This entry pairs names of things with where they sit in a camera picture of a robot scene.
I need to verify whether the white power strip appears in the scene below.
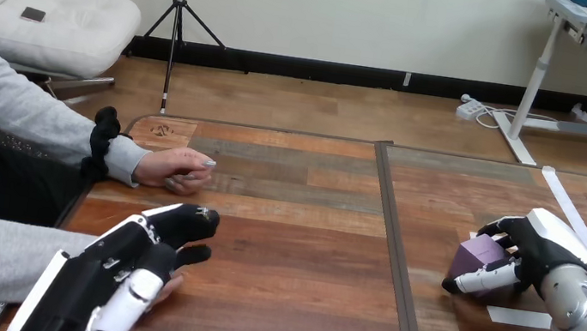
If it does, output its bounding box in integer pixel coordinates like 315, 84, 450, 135
454, 93, 488, 123

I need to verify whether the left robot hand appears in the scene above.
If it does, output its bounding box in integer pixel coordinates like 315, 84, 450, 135
6, 181, 222, 331

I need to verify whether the person's hand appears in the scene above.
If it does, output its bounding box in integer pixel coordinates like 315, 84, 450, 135
130, 140, 220, 202
151, 271, 187, 312

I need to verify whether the dark smartphone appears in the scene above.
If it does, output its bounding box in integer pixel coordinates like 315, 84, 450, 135
19, 5, 47, 26

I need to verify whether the white desk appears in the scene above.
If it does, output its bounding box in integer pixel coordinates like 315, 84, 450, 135
485, 0, 587, 175

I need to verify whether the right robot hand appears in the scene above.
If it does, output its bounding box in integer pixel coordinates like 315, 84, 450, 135
440, 196, 587, 314

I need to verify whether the purple block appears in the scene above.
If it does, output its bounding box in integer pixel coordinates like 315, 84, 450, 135
445, 229, 512, 301

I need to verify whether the black tripod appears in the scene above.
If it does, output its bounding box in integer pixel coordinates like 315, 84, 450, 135
117, 0, 260, 126

